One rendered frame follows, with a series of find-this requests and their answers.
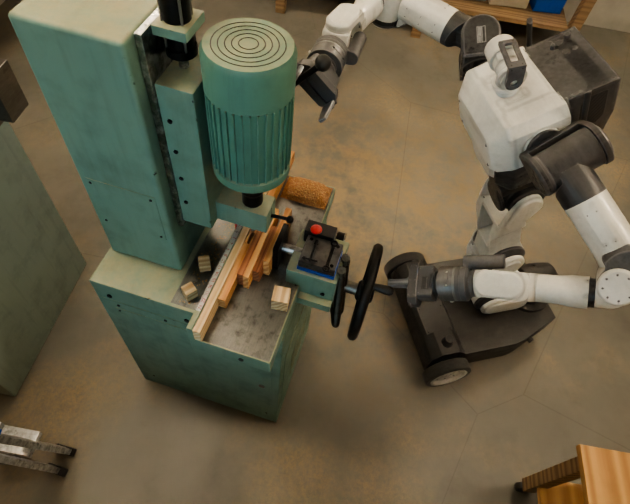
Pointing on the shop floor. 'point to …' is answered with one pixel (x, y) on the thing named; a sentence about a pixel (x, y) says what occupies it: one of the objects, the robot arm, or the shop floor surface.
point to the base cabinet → (234, 392)
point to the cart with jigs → (593, 479)
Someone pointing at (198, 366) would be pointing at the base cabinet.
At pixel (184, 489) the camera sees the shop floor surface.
